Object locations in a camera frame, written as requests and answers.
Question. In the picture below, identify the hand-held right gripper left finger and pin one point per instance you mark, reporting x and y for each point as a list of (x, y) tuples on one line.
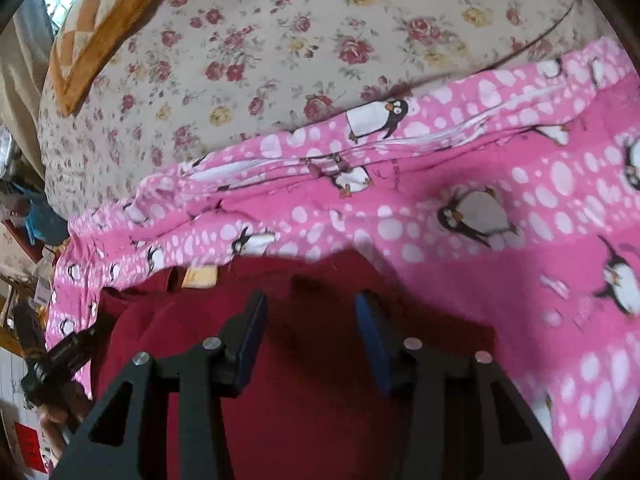
[(252, 340)]

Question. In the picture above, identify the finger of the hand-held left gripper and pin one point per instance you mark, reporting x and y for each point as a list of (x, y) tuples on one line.
[(100, 332)]

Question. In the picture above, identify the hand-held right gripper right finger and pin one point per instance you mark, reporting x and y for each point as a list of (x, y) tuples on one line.
[(372, 340)]

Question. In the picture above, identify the dark red fleece garment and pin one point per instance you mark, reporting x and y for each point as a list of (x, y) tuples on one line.
[(310, 410)]

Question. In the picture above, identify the person's left hand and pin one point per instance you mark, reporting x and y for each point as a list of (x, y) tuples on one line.
[(60, 412)]

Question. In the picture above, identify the red paper sheet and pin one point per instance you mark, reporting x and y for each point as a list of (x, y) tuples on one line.
[(30, 445)]

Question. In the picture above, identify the blue plastic bag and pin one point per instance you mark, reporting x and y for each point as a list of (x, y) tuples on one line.
[(45, 222)]

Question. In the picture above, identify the pink penguin print blanket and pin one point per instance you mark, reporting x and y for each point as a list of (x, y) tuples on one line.
[(500, 260)]

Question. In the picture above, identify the beige curtain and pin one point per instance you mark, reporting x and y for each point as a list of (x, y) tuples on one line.
[(20, 85)]

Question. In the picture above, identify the floral bed sheet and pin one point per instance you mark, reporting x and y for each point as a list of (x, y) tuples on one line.
[(300, 35)]

